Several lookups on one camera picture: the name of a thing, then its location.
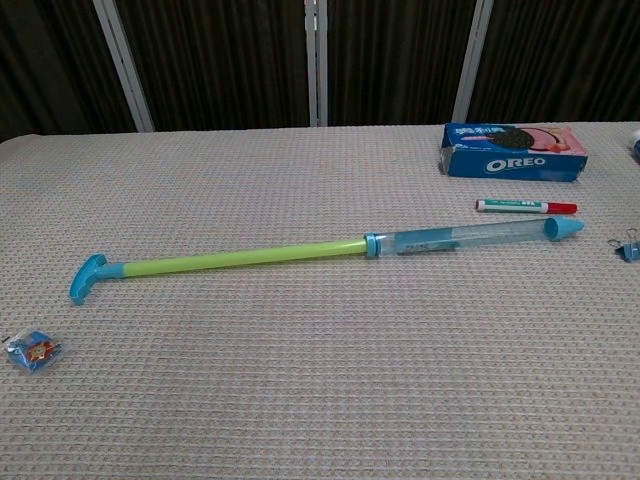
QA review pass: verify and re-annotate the large green blue toy syringe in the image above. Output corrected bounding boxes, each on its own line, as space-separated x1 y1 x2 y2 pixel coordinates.
68 213 586 307

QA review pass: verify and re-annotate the beige woven tablecloth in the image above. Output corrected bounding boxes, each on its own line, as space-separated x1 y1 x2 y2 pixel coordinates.
0 119 640 480

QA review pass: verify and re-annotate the green marker with red cap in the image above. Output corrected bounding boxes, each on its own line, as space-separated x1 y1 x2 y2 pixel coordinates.
475 198 579 215

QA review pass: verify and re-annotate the blue pink Oreo box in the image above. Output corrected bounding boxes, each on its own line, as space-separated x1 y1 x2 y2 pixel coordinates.
439 122 589 184

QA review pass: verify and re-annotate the small blue wrapped candy packet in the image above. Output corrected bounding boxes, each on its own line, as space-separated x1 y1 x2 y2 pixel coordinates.
2 326 67 375

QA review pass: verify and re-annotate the blue binder clip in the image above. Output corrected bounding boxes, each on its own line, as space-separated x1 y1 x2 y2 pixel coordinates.
606 228 640 264

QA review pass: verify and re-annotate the grey metal screen post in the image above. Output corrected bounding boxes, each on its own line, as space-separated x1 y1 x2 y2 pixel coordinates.
91 0 156 134
450 0 496 126
304 0 330 128

